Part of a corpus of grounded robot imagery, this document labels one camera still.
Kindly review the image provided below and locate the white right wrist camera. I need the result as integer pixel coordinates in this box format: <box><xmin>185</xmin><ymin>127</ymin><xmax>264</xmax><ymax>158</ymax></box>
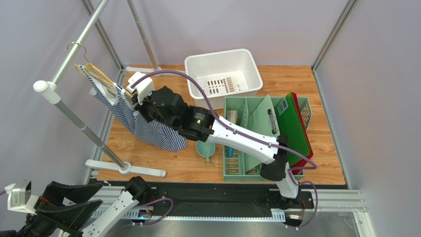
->
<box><xmin>126</xmin><ymin>72</ymin><xmax>155</xmax><ymax>105</ymax></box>

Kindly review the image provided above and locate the white plastic tub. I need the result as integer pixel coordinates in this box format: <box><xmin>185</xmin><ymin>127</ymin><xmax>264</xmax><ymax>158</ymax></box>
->
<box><xmin>184</xmin><ymin>48</ymin><xmax>263</xmax><ymax>110</ymax></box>

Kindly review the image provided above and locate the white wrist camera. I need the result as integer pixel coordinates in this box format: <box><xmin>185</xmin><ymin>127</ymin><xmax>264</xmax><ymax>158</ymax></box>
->
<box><xmin>4</xmin><ymin>180</ymin><xmax>38</xmax><ymax>214</ymax></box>
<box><xmin>126</xmin><ymin>72</ymin><xmax>155</xmax><ymax>105</ymax></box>

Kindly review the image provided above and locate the metal cup in rack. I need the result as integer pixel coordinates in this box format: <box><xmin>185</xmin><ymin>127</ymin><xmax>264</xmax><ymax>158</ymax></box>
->
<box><xmin>226</xmin><ymin>110</ymin><xmax>238</xmax><ymax>124</ymax></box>

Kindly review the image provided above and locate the red cutting board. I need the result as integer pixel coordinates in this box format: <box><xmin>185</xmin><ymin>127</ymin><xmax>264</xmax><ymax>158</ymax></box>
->
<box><xmin>290</xmin><ymin>92</ymin><xmax>313</xmax><ymax>159</ymax></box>

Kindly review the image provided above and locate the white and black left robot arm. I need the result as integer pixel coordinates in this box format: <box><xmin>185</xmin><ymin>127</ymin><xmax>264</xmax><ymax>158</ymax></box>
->
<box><xmin>0</xmin><ymin>176</ymin><xmax>151</xmax><ymax>237</ymax></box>

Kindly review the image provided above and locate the blue white striped tank top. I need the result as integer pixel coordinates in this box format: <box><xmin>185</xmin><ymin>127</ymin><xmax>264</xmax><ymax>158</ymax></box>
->
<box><xmin>74</xmin><ymin>64</ymin><xmax>187</xmax><ymax>152</ymax></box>

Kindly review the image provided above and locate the blue white small box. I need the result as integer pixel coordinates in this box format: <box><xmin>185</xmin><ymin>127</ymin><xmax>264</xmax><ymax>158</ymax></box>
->
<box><xmin>226</xmin><ymin>147</ymin><xmax>234</xmax><ymax>158</ymax></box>

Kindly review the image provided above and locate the teal plastic cup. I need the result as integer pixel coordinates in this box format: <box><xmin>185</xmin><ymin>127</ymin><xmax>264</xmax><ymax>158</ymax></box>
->
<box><xmin>195</xmin><ymin>141</ymin><xmax>216</xmax><ymax>163</ymax></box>

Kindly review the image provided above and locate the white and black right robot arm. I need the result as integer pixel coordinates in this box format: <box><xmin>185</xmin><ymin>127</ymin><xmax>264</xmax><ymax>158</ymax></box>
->
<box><xmin>132</xmin><ymin>85</ymin><xmax>300</xmax><ymax>199</ymax></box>

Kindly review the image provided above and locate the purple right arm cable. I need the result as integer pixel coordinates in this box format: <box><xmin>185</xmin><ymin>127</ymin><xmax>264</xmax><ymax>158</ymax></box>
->
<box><xmin>130</xmin><ymin>69</ymin><xmax>318</xmax><ymax>171</ymax></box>

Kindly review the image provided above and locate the yellow velvet hanger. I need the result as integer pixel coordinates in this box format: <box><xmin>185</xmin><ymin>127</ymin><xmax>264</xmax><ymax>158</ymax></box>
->
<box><xmin>66</xmin><ymin>42</ymin><xmax>132</xmax><ymax>105</ymax></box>

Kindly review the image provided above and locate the silver clothes rack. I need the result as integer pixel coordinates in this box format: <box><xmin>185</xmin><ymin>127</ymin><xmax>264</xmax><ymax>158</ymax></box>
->
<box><xmin>33</xmin><ymin>0</ymin><xmax>191</xmax><ymax>183</ymax></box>

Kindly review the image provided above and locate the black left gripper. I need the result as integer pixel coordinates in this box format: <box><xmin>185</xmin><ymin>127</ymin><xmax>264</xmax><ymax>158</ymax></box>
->
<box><xmin>19</xmin><ymin>180</ymin><xmax>104</xmax><ymax>237</ymax></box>

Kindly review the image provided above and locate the light green cutting board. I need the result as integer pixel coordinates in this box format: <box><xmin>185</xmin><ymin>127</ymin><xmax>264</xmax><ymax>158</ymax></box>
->
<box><xmin>243</xmin><ymin>95</ymin><xmax>281</xmax><ymax>173</ymax></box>

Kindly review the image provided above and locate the green plastic dish rack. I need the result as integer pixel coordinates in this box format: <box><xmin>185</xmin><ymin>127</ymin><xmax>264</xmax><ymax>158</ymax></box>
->
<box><xmin>222</xmin><ymin>97</ymin><xmax>312</xmax><ymax>182</ymax></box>

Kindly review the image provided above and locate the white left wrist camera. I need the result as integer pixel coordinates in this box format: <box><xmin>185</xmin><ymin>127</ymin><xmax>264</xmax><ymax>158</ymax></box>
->
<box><xmin>4</xmin><ymin>180</ymin><xmax>38</xmax><ymax>214</ymax></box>

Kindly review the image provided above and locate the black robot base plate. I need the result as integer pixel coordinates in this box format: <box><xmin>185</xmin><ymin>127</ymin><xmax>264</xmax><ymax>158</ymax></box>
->
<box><xmin>144</xmin><ymin>182</ymin><xmax>315</xmax><ymax>218</ymax></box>

